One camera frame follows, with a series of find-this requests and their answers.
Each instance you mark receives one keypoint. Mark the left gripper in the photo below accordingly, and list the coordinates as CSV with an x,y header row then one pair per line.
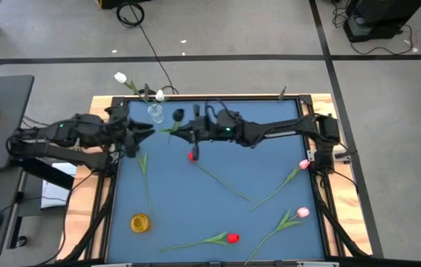
x,y
121,130

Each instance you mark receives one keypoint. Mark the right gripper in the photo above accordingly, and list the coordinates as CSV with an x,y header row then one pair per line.
x,y
206,130

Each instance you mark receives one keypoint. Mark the black artificial tulip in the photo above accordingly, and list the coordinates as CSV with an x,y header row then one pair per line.
x,y
177,115

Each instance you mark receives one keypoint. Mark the red artificial tulip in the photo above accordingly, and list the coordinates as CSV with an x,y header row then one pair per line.
x,y
233,238
190,157

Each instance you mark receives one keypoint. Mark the green flower stem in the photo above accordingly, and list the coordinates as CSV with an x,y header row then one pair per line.
x,y
144,165

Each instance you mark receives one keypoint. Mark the white artificial tulip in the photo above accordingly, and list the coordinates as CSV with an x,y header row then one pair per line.
x,y
120,77
159,95

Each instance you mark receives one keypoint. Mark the pink artificial tulip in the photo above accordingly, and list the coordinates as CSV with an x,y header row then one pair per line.
x,y
304,164
303,212

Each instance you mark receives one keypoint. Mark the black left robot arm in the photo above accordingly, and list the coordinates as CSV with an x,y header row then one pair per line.
x,y
84,128

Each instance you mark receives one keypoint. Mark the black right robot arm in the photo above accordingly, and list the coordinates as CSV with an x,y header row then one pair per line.
x,y
288,128

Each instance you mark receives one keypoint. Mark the clear glass vase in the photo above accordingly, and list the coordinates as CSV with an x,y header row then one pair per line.
x,y
156,115

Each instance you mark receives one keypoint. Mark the amber glass vase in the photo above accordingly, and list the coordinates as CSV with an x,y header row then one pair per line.
x,y
140,223

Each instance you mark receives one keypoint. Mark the white sheet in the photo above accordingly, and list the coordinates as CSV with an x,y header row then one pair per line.
x,y
58,185

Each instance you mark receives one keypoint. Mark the black floor box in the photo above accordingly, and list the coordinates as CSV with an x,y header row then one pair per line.
x,y
121,3

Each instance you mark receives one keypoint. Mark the dark grey desk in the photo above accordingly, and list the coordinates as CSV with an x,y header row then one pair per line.
x,y
6,141

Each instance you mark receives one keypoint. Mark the wooden table board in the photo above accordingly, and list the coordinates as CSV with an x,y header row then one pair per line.
x,y
347,200

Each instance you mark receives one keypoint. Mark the black equipment stand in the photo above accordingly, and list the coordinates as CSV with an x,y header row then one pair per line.
x,y
381,16

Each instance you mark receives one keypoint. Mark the silver frame bracket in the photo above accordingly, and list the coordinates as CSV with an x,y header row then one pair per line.
x,y
318,264
111,264

